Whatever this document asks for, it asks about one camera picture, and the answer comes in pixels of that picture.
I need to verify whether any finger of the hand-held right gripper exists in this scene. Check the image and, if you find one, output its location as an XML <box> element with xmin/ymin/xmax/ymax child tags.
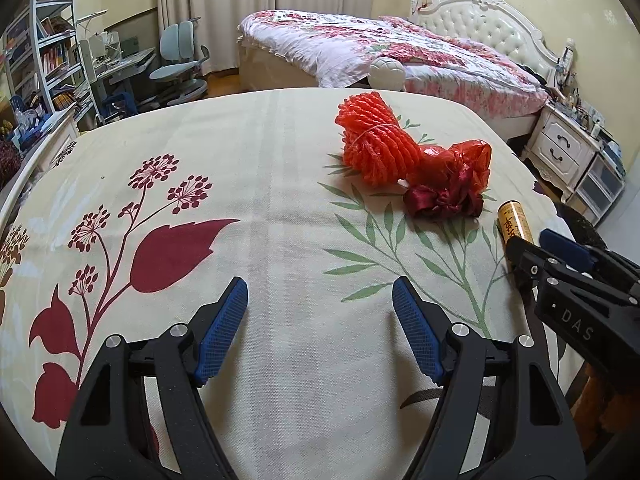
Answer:
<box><xmin>505</xmin><ymin>236</ymin><xmax>563</xmax><ymax>293</ymax></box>
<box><xmin>539</xmin><ymin>228</ymin><xmax>631</xmax><ymax>281</ymax></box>

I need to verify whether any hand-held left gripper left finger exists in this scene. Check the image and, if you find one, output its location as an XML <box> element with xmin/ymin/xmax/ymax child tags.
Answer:
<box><xmin>56</xmin><ymin>276</ymin><xmax>249</xmax><ymax>480</ymax></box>

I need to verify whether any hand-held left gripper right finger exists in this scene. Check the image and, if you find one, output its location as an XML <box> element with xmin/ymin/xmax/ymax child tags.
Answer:
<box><xmin>392</xmin><ymin>276</ymin><xmax>586</xmax><ymax>480</ymax></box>

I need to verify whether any black lined bin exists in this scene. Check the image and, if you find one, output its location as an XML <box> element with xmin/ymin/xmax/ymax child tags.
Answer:
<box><xmin>557</xmin><ymin>200</ymin><xmax>611</xmax><ymax>251</ymax></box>

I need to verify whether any gold cylindrical tube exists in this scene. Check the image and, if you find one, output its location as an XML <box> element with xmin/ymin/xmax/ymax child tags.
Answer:
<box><xmin>496</xmin><ymin>201</ymin><xmax>536</xmax><ymax>271</ymax></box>

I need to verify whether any person's right hand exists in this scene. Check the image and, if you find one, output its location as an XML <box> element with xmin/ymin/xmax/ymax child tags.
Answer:
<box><xmin>582</xmin><ymin>365</ymin><xmax>626</xmax><ymax>436</ymax></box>

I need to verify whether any plastic drawer unit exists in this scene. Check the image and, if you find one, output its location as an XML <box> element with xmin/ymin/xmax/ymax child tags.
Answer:
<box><xmin>575</xmin><ymin>152</ymin><xmax>626</xmax><ymax>221</ymax></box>

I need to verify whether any dark red ribbon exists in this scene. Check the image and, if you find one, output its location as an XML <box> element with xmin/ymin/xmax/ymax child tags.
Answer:
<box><xmin>402</xmin><ymin>172</ymin><xmax>485</xmax><ymax>221</ymax></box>

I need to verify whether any white carved nightstand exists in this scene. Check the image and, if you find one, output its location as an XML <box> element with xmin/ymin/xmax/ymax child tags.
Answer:
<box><xmin>520</xmin><ymin>102</ymin><xmax>603</xmax><ymax>201</ymax></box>

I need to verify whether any crumpled orange plastic bag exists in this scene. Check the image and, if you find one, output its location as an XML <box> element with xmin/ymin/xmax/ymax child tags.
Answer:
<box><xmin>407</xmin><ymin>139</ymin><xmax>492</xmax><ymax>196</ymax></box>

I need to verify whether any clutter of small bottles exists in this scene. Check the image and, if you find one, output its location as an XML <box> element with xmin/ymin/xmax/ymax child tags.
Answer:
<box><xmin>552</xmin><ymin>85</ymin><xmax>618</xmax><ymax>136</ymax></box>

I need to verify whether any floral printed sheet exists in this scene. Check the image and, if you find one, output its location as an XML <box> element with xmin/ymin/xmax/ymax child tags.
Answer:
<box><xmin>0</xmin><ymin>87</ymin><xmax>576</xmax><ymax>480</ymax></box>

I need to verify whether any dark cloth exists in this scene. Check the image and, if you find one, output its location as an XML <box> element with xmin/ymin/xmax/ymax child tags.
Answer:
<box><xmin>520</xmin><ymin>62</ymin><xmax>558</xmax><ymax>86</ymax></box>

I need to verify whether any orange foam fruit net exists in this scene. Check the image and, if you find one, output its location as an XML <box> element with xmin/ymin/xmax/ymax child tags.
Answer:
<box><xmin>335</xmin><ymin>91</ymin><xmax>422</xmax><ymax>188</ymax></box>

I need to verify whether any white tufted bed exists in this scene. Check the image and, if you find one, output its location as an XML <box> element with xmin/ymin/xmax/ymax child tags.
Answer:
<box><xmin>237</xmin><ymin>0</ymin><xmax>566</xmax><ymax>143</ymax></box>

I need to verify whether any white ball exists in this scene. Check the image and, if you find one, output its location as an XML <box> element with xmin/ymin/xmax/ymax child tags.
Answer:
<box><xmin>369</xmin><ymin>57</ymin><xmax>406</xmax><ymax>92</ymax></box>

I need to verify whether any blue storage crate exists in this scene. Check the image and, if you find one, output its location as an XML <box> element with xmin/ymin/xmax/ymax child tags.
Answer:
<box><xmin>102</xmin><ymin>92</ymin><xmax>138</xmax><ymax>121</ymax></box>

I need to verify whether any white carved cabinet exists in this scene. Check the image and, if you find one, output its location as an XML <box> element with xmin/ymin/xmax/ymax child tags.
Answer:
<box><xmin>0</xmin><ymin>110</ymin><xmax>81</xmax><ymax>221</ymax></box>

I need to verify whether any grey study desk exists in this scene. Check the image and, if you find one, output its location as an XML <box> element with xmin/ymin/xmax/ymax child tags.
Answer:
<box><xmin>80</xmin><ymin>47</ymin><xmax>158</xmax><ymax>126</ymax></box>

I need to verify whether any blue-grey desk chair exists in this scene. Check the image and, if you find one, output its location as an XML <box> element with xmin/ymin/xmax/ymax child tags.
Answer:
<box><xmin>149</xmin><ymin>22</ymin><xmax>211</xmax><ymax>108</ymax></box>

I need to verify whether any pink floral quilt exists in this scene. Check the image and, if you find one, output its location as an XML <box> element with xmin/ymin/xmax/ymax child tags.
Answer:
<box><xmin>239</xmin><ymin>9</ymin><xmax>551</xmax><ymax>118</ymax></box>

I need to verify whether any white bookshelf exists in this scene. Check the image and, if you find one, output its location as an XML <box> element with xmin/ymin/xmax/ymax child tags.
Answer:
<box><xmin>0</xmin><ymin>0</ymin><xmax>88</xmax><ymax>136</ymax></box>

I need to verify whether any cream curtain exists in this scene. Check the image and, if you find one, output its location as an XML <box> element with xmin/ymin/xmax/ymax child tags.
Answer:
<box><xmin>156</xmin><ymin>0</ymin><xmax>373</xmax><ymax>73</ymax></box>

